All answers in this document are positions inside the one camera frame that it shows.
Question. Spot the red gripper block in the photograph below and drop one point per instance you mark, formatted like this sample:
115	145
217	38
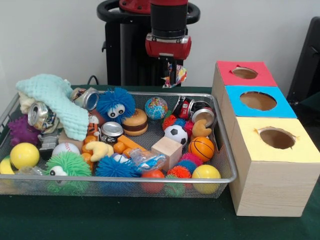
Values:
168	47

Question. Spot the multicolour patterned cloth toy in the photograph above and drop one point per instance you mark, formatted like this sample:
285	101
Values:
181	75

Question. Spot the mint green cloth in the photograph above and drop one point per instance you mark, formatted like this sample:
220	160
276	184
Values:
60	105

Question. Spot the cream knitted cloth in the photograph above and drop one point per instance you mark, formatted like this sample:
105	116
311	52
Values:
26	102

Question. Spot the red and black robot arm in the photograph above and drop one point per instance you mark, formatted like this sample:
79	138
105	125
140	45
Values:
169	17

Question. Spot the shallow clear mesh bin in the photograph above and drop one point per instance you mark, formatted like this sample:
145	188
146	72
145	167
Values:
150	192

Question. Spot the wooden box with three holes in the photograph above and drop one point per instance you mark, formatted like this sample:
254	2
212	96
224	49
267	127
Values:
272	180

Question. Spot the globe print ball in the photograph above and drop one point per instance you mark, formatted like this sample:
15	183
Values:
156	108

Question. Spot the blue spiky rubber ball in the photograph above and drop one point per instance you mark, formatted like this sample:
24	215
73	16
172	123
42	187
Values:
117	105

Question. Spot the toy hamburger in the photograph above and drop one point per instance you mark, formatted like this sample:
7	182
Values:
135	122

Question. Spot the small soccer ball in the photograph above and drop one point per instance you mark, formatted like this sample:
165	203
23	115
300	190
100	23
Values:
176	134

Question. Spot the plain wooden block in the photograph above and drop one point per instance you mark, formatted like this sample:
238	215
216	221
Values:
167	152

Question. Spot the small basketball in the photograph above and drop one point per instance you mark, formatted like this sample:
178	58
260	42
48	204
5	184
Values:
202	148

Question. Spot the orange ball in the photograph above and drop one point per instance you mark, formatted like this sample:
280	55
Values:
153	177

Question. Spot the yellow ball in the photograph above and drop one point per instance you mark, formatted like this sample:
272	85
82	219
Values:
206	175
24	155

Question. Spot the small baseball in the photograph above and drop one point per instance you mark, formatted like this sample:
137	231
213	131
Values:
66	149

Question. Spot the green fuzzy toy with eyes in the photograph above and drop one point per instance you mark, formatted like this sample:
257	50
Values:
70	165

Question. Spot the dark green table cloth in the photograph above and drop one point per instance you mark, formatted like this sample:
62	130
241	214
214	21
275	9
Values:
125	220

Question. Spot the purple spiky toy with eyes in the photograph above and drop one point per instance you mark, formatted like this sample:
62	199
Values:
20	132

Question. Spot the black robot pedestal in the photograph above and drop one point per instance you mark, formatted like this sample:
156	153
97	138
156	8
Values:
130	50

